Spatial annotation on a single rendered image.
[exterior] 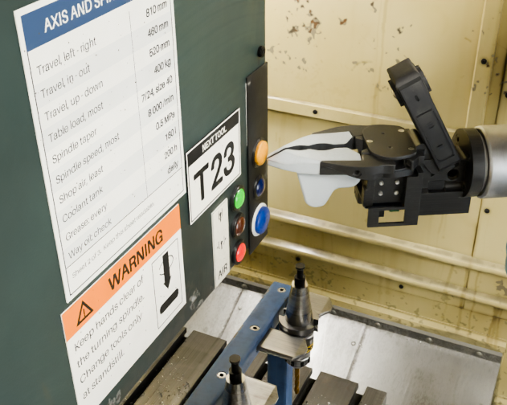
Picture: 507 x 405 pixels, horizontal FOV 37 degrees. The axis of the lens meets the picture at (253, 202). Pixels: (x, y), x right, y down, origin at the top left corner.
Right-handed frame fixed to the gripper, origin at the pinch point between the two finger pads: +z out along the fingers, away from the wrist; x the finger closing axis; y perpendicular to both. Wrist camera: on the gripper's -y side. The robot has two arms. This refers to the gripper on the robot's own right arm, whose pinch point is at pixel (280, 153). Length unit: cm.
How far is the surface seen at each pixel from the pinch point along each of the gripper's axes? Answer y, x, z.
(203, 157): -4.8, -8.9, 7.6
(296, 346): 44.0, 19.3, -5.0
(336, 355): 84, 59, -20
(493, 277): 59, 52, -50
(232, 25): -14.4, -3.4, 4.5
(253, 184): 3.1, -0.7, 2.7
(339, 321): 81, 66, -22
